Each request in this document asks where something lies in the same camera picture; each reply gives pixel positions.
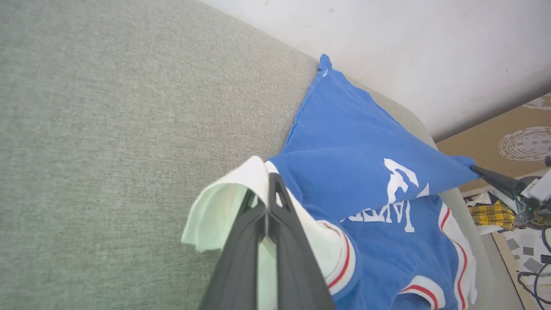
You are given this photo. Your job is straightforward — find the brown rug with white circles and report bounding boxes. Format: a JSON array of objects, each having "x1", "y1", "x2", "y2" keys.
[{"x1": 436, "y1": 92, "x2": 551, "y2": 192}]

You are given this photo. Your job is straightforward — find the yellow plaid cloth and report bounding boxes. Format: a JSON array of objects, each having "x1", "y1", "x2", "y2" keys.
[{"x1": 468, "y1": 201, "x2": 516, "y2": 231}]

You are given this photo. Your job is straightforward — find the white mat with grey squares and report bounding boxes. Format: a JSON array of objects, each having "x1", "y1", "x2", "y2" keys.
[{"x1": 492, "y1": 226, "x2": 551, "y2": 310}]

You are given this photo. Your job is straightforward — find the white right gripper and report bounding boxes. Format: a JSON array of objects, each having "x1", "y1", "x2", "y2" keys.
[{"x1": 470, "y1": 165, "x2": 551, "y2": 229}]

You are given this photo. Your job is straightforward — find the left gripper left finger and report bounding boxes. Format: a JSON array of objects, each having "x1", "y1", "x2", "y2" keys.
[{"x1": 199, "y1": 189, "x2": 268, "y2": 310}]

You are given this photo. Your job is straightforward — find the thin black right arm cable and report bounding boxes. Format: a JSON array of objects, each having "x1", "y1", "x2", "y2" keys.
[{"x1": 516, "y1": 227, "x2": 551, "y2": 307}]

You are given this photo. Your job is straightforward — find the blue jersey with white sleeves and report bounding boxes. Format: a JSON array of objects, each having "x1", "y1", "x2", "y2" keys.
[{"x1": 181, "y1": 54, "x2": 481, "y2": 310}]

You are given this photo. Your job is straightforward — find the grey-green fabric sofa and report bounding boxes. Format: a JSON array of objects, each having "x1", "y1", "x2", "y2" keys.
[{"x1": 0, "y1": 0, "x2": 524, "y2": 310}]

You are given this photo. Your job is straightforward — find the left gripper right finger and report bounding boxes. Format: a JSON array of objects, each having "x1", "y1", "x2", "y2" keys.
[{"x1": 267, "y1": 172, "x2": 337, "y2": 310}]

